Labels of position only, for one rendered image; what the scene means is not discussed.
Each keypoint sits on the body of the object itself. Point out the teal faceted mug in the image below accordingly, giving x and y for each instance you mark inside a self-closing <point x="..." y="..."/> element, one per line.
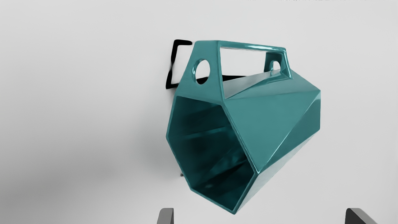
<point x="264" y="118"/>

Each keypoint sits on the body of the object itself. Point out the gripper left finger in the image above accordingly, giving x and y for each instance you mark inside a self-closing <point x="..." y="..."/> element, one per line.
<point x="166" y="216"/>

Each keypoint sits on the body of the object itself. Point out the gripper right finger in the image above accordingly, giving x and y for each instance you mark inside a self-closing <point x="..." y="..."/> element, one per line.
<point x="359" y="217"/>

